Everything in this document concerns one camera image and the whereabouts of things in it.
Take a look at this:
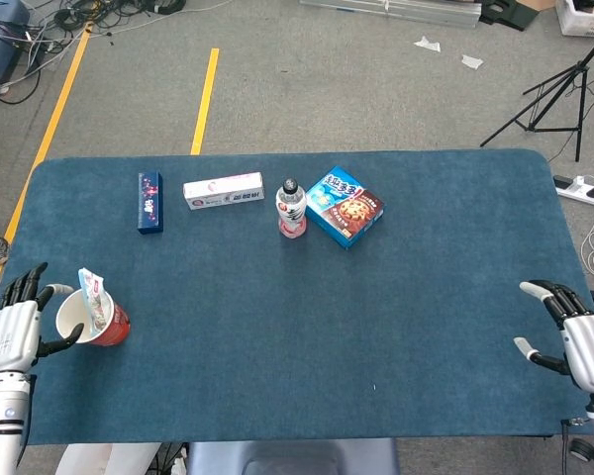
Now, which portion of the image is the black cable bundle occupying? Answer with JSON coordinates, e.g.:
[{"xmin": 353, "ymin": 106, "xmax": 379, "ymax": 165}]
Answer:
[{"xmin": 22, "ymin": 0, "xmax": 187, "ymax": 31}]

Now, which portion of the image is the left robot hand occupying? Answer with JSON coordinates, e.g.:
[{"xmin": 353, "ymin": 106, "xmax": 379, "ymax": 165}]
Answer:
[{"xmin": 0, "ymin": 261, "xmax": 85, "ymax": 375}]

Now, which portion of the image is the white floral toothpaste tube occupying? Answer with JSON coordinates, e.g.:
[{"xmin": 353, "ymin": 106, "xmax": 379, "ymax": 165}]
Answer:
[{"xmin": 77, "ymin": 267, "xmax": 113, "ymax": 331}]

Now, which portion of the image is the black tripod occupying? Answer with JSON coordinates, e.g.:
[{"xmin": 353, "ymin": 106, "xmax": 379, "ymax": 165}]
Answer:
[{"xmin": 479, "ymin": 24, "xmax": 594, "ymax": 163}]

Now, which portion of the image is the dark blue narrow box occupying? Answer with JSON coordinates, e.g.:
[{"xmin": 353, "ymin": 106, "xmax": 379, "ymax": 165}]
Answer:
[{"xmin": 137, "ymin": 171, "xmax": 165, "ymax": 235}]

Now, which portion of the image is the white robot body shell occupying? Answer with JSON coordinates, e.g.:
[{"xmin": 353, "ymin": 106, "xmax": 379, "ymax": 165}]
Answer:
[{"xmin": 53, "ymin": 442, "xmax": 162, "ymax": 475}]

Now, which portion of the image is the aluminium rail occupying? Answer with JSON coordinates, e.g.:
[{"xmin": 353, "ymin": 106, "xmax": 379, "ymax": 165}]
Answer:
[{"xmin": 299, "ymin": 0, "xmax": 482, "ymax": 30}]

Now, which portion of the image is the black floor bracket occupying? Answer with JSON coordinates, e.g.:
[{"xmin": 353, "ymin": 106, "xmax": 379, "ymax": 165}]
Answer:
[{"xmin": 478, "ymin": 0, "xmax": 541, "ymax": 32}]

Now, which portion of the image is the white pink toothpaste box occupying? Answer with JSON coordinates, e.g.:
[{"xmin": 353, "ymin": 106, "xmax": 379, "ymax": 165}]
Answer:
[{"xmin": 182, "ymin": 171, "xmax": 267, "ymax": 212}]

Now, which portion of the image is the blue cookie box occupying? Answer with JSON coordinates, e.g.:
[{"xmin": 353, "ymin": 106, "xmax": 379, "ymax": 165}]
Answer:
[{"xmin": 305, "ymin": 165, "xmax": 387, "ymax": 251}]

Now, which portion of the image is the black caster wheel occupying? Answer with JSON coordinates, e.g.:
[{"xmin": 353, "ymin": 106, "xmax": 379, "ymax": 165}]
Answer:
[{"xmin": 568, "ymin": 437, "xmax": 594, "ymax": 461}]

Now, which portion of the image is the red paper cup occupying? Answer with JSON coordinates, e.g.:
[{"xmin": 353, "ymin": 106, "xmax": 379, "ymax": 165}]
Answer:
[{"xmin": 55, "ymin": 287, "xmax": 132, "ymax": 346}]

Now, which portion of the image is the white power strip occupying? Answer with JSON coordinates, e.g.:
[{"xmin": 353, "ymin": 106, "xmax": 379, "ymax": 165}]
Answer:
[{"xmin": 552, "ymin": 174, "xmax": 594, "ymax": 207}]

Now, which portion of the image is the blue table mat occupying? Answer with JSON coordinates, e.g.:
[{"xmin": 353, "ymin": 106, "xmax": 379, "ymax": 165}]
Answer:
[{"xmin": 0, "ymin": 148, "xmax": 594, "ymax": 444}]

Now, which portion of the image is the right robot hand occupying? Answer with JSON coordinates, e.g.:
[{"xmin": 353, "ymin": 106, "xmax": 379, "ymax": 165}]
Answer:
[{"xmin": 513, "ymin": 279, "xmax": 594, "ymax": 395}]

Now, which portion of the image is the pink white drink bottle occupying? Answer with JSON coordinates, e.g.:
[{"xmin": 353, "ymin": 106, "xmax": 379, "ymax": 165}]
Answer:
[{"xmin": 275, "ymin": 176, "xmax": 309, "ymax": 240}]

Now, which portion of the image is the white storage bin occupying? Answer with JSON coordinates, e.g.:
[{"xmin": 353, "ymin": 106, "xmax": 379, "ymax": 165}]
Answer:
[{"xmin": 555, "ymin": 0, "xmax": 594, "ymax": 37}]

